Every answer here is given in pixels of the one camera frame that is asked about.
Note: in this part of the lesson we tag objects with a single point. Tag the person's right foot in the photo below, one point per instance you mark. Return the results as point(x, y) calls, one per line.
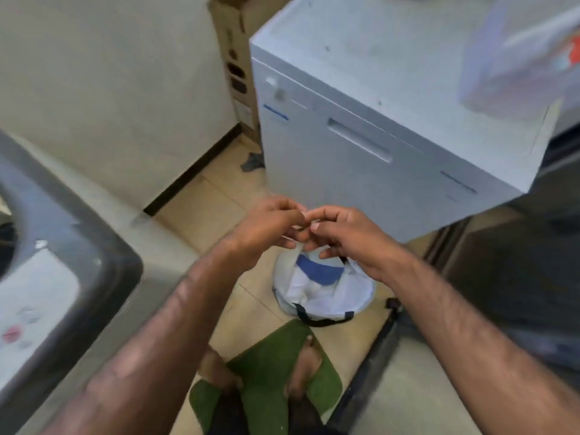
point(304, 366)

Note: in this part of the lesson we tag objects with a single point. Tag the person's left foot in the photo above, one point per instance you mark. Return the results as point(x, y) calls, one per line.
point(217, 369)

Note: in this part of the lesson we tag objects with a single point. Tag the dark appliance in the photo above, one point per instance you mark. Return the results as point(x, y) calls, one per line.
point(512, 267)

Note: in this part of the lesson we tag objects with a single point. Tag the person's dark shorts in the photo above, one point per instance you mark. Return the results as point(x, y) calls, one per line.
point(253, 419)

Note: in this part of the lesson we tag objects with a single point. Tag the person's left hand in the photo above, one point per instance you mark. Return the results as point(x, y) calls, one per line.
point(258, 235)

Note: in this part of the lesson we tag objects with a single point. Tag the person's foot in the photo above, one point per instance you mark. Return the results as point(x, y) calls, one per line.
point(304, 366)
point(217, 369)

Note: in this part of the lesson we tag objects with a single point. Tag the green floor mat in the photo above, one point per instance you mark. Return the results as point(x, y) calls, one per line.
point(272, 362)

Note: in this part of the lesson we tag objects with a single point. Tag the grey washing machine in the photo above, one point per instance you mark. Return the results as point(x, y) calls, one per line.
point(54, 276)

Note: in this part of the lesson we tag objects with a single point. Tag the person's right thumb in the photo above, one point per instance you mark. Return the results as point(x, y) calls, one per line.
point(321, 228)

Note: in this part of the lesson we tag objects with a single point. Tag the white dishwasher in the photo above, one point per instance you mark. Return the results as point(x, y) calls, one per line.
point(385, 108)

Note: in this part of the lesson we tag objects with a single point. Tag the person's right forearm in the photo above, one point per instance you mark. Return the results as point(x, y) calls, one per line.
point(475, 353)

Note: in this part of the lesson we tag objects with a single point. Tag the person's left forearm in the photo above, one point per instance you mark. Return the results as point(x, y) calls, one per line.
point(154, 348)

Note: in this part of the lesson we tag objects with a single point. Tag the person's right hand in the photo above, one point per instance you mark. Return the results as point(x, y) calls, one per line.
point(358, 244)

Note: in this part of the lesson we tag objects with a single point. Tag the translucent plastic bag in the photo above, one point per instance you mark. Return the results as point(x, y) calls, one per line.
point(521, 58)

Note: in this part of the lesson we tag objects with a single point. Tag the brown cardboard box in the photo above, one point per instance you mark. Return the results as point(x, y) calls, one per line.
point(235, 54)

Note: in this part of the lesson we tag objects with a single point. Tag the dark cloth scrap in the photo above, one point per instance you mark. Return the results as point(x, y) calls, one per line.
point(253, 162)

